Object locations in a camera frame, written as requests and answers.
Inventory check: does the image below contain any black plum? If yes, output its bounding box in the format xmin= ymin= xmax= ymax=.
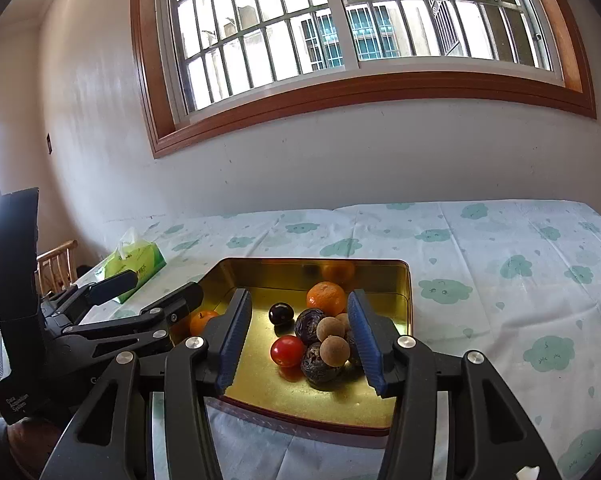
xmin=269 ymin=302 xmax=294 ymax=326

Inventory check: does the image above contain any red cherry tomato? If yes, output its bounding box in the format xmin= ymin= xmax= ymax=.
xmin=270 ymin=335 xmax=306 ymax=368

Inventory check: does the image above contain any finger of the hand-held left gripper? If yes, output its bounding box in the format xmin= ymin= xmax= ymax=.
xmin=41 ymin=269 xmax=137 ymax=324
xmin=63 ymin=281 xmax=204 ymax=361

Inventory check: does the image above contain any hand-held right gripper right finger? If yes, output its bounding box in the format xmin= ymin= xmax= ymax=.
xmin=347 ymin=289 xmax=561 ymax=480

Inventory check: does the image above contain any person's left hand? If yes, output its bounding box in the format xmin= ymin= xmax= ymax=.
xmin=8 ymin=415 xmax=76 ymax=480

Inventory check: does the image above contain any barred window with wooden frame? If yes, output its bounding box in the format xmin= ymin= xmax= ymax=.
xmin=130 ymin=0 xmax=597 ymax=160

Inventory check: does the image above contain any cloud print tablecloth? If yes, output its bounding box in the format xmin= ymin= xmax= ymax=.
xmin=73 ymin=199 xmax=601 ymax=480

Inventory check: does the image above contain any red and gold tin box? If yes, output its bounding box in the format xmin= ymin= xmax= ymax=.
xmin=168 ymin=257 xmax=412 ymax=437

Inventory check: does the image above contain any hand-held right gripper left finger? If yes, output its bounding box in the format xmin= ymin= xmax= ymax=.
xmin=40 ymin=287 xmax=254 ymax=480

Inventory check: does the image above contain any green tissue box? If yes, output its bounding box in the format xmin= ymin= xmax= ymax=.
xmin=94 ymin=227 xmax=166 ymax=303

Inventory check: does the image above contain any wooden chair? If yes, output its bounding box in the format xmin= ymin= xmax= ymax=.
xmin=35 ymin=240 xmax=78 ymax=297

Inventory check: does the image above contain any orange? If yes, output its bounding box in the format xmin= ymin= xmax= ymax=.
xmin=189 ymin=310 xmax=221 ymax=337
xmin=307 ymin=281 xmax=347 ymax=317

